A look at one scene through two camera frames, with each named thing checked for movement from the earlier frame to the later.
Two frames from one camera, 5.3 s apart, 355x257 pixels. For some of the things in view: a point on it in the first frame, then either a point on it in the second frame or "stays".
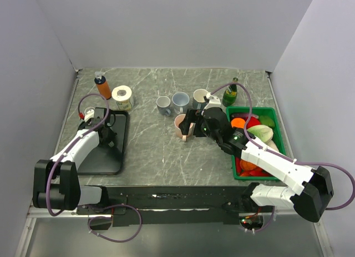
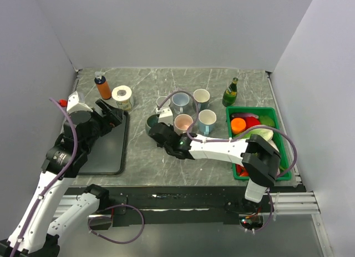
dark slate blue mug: (163, 103) stays
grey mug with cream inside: (198, 101) stays
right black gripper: (193, 116) to (171, 127)
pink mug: (177, 121) stays
